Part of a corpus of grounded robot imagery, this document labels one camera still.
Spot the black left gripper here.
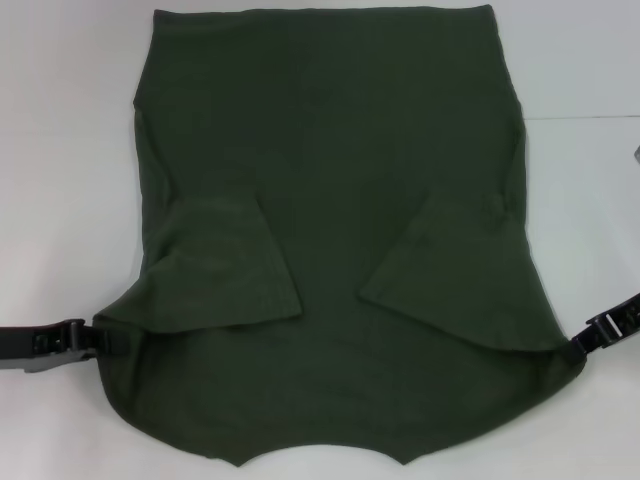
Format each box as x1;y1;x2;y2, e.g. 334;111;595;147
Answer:
0;318;129;374

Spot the dark green printed shirt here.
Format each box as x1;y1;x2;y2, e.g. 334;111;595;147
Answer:
92;4;589;454

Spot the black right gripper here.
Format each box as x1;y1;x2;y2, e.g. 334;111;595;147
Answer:
559;289;640;359

